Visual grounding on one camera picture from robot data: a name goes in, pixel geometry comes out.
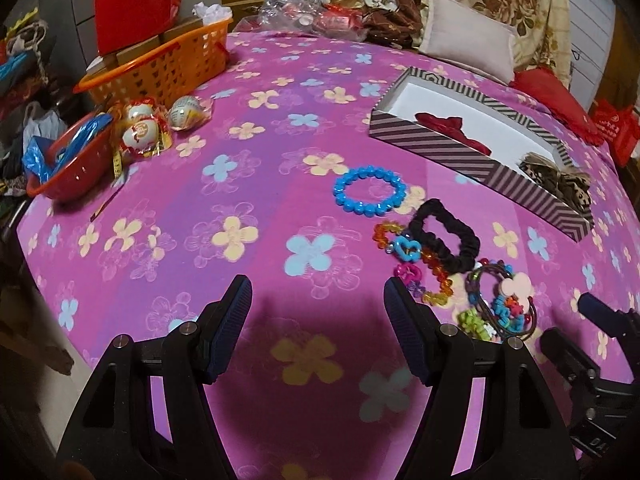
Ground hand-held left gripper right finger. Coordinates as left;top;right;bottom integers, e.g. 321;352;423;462
382;276;586;480

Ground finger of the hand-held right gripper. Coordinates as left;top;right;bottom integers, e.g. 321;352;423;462
539;327;603;391
577;292;640;356

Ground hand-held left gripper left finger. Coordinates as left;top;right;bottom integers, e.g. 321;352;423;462
55;274;253;480

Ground colourful plastic charm bracelet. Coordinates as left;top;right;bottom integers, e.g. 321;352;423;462
372;220;454;309

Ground hair ties with colourful charms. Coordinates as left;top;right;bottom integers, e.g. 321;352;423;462
452;270;544;344

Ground black scrunchie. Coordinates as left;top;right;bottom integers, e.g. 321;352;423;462
406;199;482;274

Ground blue bead bracelet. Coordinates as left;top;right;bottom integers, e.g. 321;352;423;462
333;165;409;213

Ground striped gift box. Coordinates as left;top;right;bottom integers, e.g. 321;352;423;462
369;66;596;244

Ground leopard print hair bow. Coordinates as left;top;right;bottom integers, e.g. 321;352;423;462
517;152;594;212

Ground pink floral bedsheet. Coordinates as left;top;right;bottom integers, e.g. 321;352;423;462
15;30;632;480

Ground red shopping bag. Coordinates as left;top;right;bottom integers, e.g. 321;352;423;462
590;100;640;167

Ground red bow scrunchie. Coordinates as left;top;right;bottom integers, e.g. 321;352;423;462
415;111;494;157

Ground foil wrapped egg toy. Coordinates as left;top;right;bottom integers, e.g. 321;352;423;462
119;116;174;159
123;100;159;124
167;95;214;134

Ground red cushion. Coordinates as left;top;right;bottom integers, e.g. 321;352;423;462
509;67;607;144

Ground red plastic colander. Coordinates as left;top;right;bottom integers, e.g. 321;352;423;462
26;112;119;204

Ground blue plastic bag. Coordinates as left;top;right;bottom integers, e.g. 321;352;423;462
22;112;114;182

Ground orange plastic basket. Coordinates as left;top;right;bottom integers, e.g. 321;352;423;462
74;17;235;107

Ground white plastic bag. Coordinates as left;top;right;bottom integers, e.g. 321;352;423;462
22;102;69;157

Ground brown cardboard box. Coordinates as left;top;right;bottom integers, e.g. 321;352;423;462
159;15;213;45
99;35;167;69

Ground white pillow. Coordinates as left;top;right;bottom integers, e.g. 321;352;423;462
419;0;522;84

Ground red wrapped packages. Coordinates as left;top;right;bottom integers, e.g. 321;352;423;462
312;5;369;37

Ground cream floral quilt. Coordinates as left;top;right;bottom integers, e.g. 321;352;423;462
369;0;575;92

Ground white tissue paper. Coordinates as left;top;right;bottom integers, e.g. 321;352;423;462
192;2;234;27

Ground clear plastic bag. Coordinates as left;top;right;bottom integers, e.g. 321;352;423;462
257;0;332;37

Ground colourful clutter pile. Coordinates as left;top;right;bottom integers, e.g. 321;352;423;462
0;7;52;112

